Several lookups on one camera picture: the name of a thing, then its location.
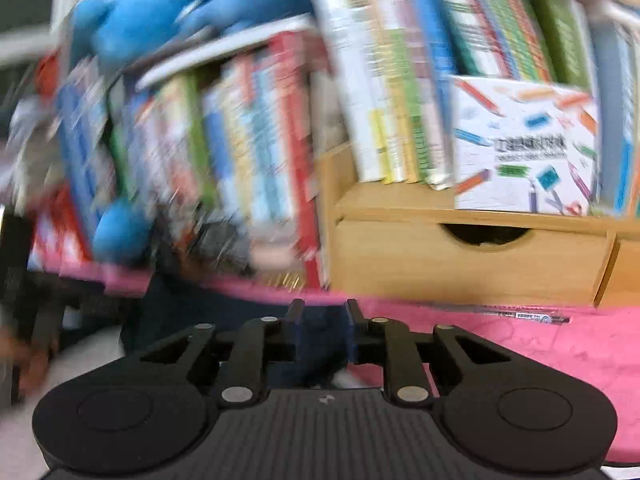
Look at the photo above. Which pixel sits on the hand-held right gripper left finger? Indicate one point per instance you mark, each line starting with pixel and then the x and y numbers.
pixel 292 330

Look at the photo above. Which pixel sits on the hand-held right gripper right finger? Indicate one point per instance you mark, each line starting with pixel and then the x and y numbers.
pixel 357 330

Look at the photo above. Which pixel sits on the navy and white jacket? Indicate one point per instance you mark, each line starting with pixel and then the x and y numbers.
pixel 180 310

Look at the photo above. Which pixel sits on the wooden drawer organizer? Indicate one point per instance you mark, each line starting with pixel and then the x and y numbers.
pixel 400 260

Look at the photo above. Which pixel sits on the metal bicycle model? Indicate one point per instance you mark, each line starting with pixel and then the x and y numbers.
pixel 220 245

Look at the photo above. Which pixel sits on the pen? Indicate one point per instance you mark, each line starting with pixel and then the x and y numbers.
pixel 525 316

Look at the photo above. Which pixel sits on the row of picture books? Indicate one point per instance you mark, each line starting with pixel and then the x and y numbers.
pixel 240 150

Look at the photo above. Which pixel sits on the pink printed blanket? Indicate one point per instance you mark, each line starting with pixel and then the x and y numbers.
pixel 550 350

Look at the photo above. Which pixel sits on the blue round plush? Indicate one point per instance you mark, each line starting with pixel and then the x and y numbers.
pixel 120 232

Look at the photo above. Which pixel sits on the white box with pencil print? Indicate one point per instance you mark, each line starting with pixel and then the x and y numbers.
pixel 520 180

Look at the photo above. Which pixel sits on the row of colourful books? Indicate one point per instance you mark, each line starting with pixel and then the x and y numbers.
pixel 380 85

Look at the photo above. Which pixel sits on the red snack package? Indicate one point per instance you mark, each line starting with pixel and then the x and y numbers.
pixel 55 240

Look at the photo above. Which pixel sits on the white shelf board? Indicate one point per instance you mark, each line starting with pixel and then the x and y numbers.
pixel 210 55

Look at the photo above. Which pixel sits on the stack of papers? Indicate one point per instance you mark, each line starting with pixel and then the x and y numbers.
pixel 30 160

